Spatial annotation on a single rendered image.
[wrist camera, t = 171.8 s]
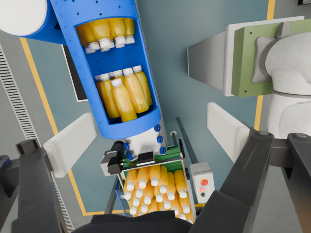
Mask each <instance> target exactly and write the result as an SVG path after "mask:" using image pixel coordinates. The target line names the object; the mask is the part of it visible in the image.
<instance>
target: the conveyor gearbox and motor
mask: <svg viewBox="0 0 311 233"><path fill-rule="evenodd" d="M125 150H126V149H125V148H124V142H122V141H116V142H114V144H113V146H112V148H111V150H108V151H105V153H104V155H103V160H102V162H101V164H100V166H101V168H102V170H103V173H104V175H105V176H111V174H110V173H108V168H107V165H108V163H109V161H110V159H111V157H116V155H117V153H118V151H121V152H124V151H125Z"/></svg>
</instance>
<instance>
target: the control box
mask: <svg viewBox="0 0 311 233"><path fill-rule="evenodd" d="M190 168H191V173H192V178H193V185H194V190H195V194H196V197H197V200H198V203H205V202H207V201H208V199H209V197H210V196H211V194H212V192H213V191H214V190H215V188H214V181H213V173H212V171H211V169H210V167H209V165H208V163H207V161H206V162H201V163H196V164H191V165H190ZM203 180H207V181H208V185H206V186H203V185H202V184H201V182H202V181H203ZM202 188H203V189H204V190H205V191H204V192H201V191H200V189H202ZM202 193H204V194H205V197H202V196H201V194H202ZM209 193H210V194H209Z"/></svg>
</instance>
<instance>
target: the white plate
mask: <svg viewBox="0 0 311 233"><path fill-rule="evenodd" d="M47 10H48V2H47V0H0V29H1V30H3V31H5V32H7V33H10V34H13V35H17V36H26V35H30V34H32V33H34V32H36V31H37V30H39V29H40V28H41V26H42V25H43V23H44V21H45V19H46V16H47Z"/></svg>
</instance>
